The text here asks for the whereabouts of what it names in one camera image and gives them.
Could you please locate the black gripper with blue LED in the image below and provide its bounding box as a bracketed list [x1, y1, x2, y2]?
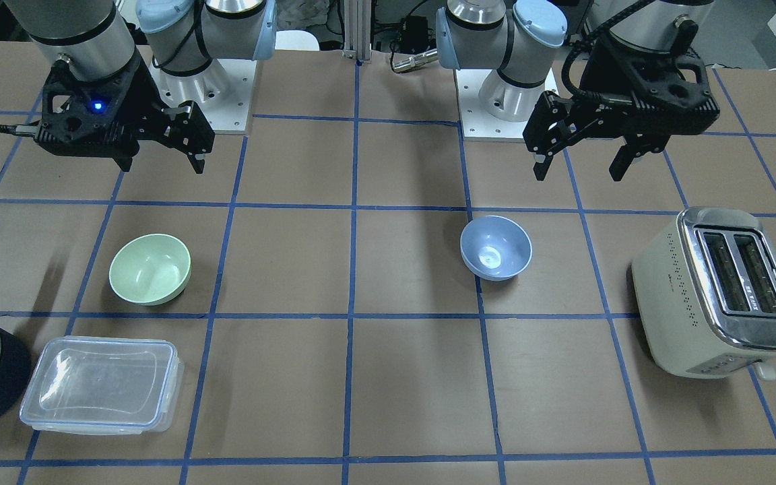
[0, 52, 214, 174]

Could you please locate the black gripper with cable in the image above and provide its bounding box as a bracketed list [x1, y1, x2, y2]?
[523, 32, 721, 181]

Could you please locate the green bowl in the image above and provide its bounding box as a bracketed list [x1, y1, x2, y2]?
[108, 234, 192, 306]

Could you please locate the blue bowl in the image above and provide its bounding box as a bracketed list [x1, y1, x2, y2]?
[459, 215, 534, 282]

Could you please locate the cream and chrome toaster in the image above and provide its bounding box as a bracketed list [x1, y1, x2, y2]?
[630, 206, 776, 381]

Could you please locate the clear plastic food container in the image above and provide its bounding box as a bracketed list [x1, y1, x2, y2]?
[19, 335, 185, 436]

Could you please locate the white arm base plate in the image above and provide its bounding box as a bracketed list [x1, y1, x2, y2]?
[455, 69, 558, 142]
[149, 59, 259, 135]

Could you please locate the aluminium frame post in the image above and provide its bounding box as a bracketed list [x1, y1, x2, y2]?
[342, 0, 373, 65]

